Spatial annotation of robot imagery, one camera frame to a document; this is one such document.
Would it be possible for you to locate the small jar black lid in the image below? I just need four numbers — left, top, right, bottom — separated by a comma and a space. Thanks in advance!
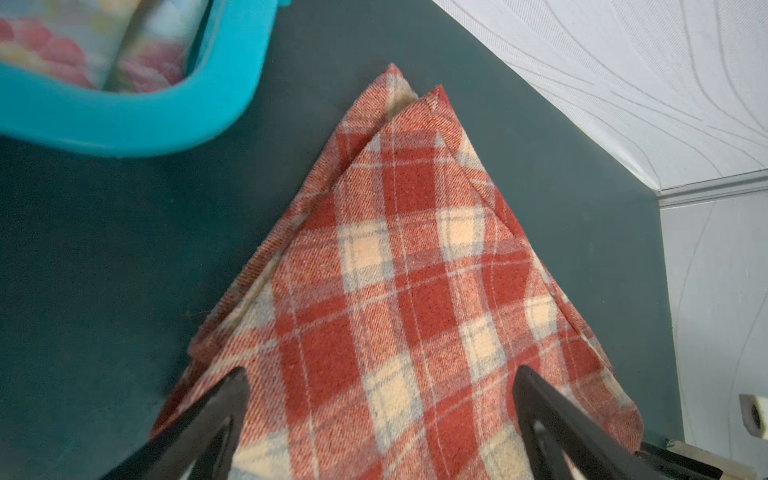
739, 394, 768, 440

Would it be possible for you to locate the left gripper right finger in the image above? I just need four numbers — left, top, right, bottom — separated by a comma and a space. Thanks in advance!
512, 365, 660, 479

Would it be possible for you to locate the teal plastic basket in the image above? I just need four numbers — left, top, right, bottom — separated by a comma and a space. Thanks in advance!
1, 1, 284, 157

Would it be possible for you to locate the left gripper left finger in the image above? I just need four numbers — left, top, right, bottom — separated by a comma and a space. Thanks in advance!
104, 367, 250, 479

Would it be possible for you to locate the floral yellow skirt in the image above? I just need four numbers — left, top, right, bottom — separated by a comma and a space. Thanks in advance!
1, 0, 209, 94

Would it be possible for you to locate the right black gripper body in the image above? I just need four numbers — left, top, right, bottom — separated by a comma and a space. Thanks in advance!
635, 439, 759, 480

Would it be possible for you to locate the red plaid skirt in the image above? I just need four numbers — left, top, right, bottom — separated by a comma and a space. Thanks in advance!
153, 66, 644, 479

